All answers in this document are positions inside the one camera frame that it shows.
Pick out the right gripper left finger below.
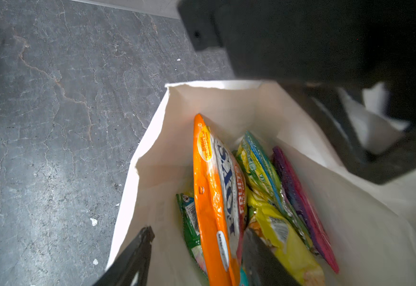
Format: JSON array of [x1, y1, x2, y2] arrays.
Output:
[[94, 226, 155, 286]]

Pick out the floral white paper bag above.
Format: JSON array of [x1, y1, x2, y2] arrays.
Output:
[[106, 80, 416, 286]]

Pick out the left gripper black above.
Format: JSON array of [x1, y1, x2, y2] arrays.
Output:
[[177, 1, 416, 184]]

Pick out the teal mint candy packet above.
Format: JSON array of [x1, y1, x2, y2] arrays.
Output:
[[239, 268, 249, 286]]

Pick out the orange Fox's fruits candy bag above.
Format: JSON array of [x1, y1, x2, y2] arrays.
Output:
[[193, 114, 247, 286]]

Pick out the green yellow striped candy packet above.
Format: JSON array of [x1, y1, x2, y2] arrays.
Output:
[[236, 131, 319, 255]]

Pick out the yellow snack packet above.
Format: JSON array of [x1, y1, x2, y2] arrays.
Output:
[[247, 189, 325, 286]]

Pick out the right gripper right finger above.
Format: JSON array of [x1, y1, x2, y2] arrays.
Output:
[[242, 228, 300, 286]]

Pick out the magenta purple candy packet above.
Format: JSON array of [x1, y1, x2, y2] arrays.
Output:
[[272, 146, 340, 274]]

